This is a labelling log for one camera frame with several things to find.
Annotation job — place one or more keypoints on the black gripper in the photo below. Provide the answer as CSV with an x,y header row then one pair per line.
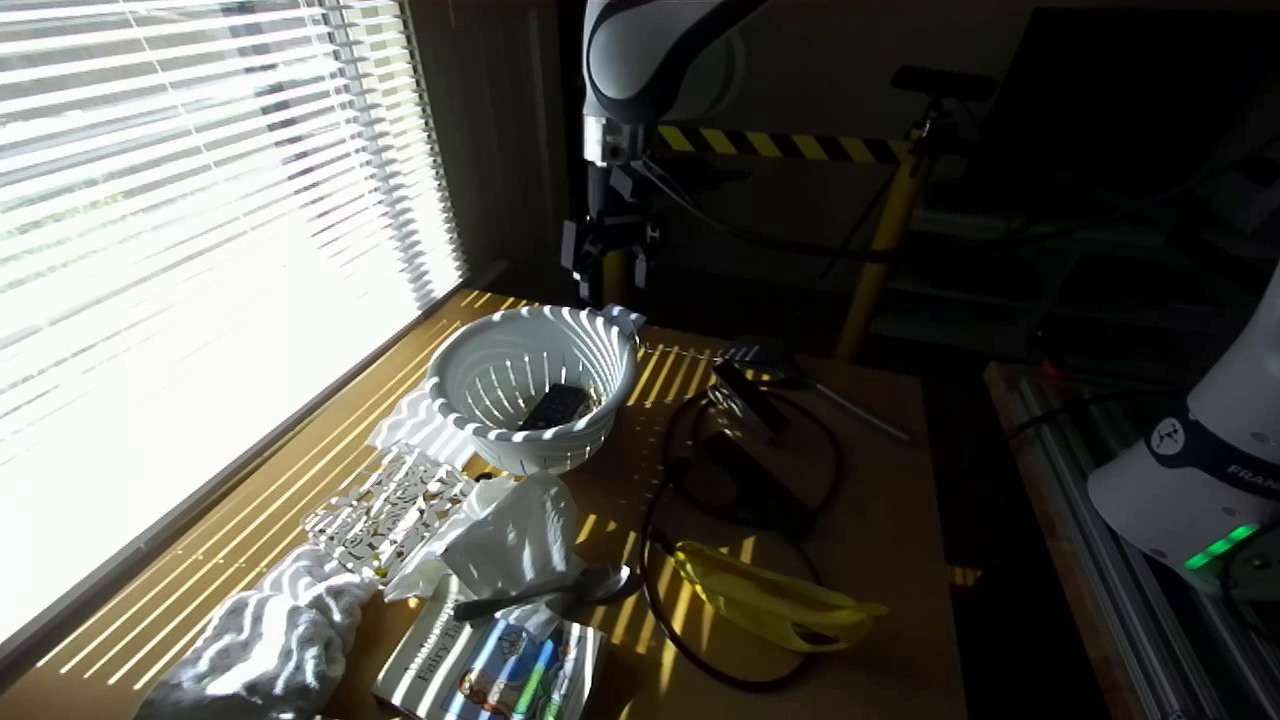
x,y
613,242

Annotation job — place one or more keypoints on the white slotted bowl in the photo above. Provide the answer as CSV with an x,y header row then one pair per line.
x,y
494,375

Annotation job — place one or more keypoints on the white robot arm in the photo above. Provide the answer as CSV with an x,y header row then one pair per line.
x,y
642,52

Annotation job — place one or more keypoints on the yellow black hazard barrier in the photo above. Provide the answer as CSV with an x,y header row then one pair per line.
x,y
803,147

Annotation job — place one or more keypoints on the crumpled white paper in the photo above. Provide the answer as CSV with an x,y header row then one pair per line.
x,y
513,535

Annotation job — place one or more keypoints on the patterned white sheet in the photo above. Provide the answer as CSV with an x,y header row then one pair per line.
x,y
392,512

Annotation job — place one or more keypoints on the yellow plastic banana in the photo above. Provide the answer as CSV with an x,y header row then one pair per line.
x,y
784,604

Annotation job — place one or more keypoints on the pack of coloured markers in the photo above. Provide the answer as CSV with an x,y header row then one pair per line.
x,y
494,664

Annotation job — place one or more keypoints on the large white window blind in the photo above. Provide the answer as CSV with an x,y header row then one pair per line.
x,y
202,266

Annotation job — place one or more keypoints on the black camera tripod stand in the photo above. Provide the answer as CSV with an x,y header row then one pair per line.
x,y
942,85

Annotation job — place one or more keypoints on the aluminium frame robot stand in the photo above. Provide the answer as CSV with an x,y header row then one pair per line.
x,y
1105,603

